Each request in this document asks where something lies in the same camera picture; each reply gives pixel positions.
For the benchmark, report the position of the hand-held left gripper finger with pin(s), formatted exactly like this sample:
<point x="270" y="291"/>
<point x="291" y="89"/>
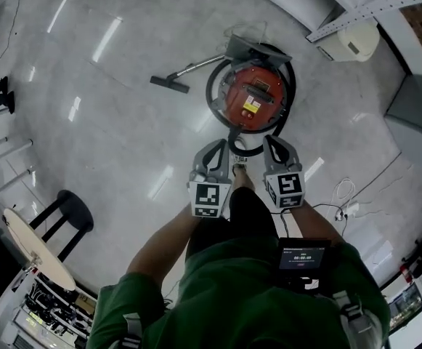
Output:
<point x="226" y="162"/>
<point x="199" y="162"/>

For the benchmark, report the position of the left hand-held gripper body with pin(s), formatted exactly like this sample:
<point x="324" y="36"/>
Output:
<point x="207" y="198"/>

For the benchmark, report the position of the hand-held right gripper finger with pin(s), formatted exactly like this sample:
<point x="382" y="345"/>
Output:
<point x="292" y="155"/>
<point x="267" y="158"/>

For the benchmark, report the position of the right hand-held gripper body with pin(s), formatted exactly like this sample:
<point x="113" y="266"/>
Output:
<point x="287" y="189"/>

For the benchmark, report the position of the person's left forearm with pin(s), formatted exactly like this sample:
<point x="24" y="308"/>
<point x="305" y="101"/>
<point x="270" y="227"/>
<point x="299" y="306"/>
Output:
<point x="160" y="242"/>

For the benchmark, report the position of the person's right forearm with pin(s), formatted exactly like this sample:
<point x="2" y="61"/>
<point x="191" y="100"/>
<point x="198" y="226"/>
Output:
<point x="316" y="224"/>

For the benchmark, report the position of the red canister vacuum cleaner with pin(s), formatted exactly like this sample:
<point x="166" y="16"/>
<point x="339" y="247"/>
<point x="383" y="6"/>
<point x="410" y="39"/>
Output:
<point x="291" y="86"/>

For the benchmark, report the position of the vacuum wand with floor nozzle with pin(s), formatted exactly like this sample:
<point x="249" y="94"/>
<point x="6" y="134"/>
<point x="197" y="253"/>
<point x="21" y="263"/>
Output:
<point x="170" y="83"/>

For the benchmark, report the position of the person's white shoe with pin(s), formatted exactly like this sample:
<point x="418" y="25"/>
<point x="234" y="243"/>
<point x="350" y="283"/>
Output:
<point x="239" y="159"/>

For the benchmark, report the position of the person's leg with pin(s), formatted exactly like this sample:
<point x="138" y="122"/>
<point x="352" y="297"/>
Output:
<point x="244" y="178"/>

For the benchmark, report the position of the person's black shorts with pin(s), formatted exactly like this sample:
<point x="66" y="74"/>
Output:
<point x="250" y="213"/>

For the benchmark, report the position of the black screen device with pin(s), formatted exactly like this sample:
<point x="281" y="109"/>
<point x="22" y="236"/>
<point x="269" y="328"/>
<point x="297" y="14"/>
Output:
<point x="303" y="260"/>

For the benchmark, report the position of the person's green shirt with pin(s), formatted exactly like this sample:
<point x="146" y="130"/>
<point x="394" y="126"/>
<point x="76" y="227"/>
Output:
<point x="239" y="304"/>

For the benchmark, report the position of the grey flat panel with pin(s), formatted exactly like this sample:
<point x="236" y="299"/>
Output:
<point x="248" y="47"/>

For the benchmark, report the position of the white pedal trash bin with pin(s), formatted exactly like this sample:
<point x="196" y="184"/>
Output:
<point x="352" y="42"/>

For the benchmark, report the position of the grey cabinet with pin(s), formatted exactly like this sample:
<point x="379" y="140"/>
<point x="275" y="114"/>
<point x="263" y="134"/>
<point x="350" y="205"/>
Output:
<point x="417" y="111"/>

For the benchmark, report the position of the round wooden table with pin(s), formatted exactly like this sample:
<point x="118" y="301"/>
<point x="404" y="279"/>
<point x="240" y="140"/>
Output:
<point x="40" y="245"/>

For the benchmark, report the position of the clear stand on table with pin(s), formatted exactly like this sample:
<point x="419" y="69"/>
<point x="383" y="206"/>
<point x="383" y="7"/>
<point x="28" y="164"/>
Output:
<point x="34" y="260"/>

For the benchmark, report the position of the white tool shelf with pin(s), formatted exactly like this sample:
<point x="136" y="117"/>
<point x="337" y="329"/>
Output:
<point x="54" y="311"/>

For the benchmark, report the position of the white rectangular table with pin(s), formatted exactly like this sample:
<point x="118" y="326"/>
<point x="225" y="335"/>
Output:
<point x="0" y="158"/>

